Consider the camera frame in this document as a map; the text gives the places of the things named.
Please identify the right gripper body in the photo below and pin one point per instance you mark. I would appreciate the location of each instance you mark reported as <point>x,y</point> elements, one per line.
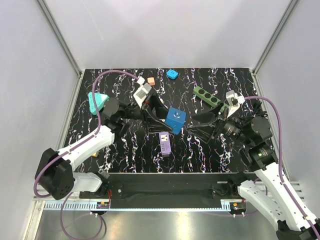
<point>229,127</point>

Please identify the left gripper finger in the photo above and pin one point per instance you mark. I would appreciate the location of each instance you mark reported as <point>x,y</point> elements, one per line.
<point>156,103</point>
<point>154,124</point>

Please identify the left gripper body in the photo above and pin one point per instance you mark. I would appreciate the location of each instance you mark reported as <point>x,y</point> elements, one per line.
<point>137,113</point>

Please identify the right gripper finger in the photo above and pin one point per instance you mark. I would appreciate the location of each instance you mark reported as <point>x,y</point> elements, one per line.
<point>205,132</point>
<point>207,115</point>

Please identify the blue cube plug adapter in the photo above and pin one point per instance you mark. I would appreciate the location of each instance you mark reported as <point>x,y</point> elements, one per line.
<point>175,119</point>

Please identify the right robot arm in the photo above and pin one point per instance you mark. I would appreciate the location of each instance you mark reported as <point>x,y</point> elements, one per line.
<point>285,210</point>

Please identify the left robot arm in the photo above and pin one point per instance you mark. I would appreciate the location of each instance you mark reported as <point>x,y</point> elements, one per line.
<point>56,170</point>

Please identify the salmon pink small adapter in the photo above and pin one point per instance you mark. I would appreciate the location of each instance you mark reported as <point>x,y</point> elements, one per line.
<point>151,81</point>

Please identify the green power strip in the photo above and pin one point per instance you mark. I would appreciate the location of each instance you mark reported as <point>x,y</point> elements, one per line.
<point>209,98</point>

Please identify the purple white power strip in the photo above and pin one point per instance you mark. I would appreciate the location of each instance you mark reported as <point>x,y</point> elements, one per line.
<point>165,145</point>

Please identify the light blue small adapter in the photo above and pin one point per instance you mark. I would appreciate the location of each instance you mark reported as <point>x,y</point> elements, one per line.
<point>172,74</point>

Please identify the teal triangular power socket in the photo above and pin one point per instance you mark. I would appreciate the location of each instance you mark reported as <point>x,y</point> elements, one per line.
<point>97,102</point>

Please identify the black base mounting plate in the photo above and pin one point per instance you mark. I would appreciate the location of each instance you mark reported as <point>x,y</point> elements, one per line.
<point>126,185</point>

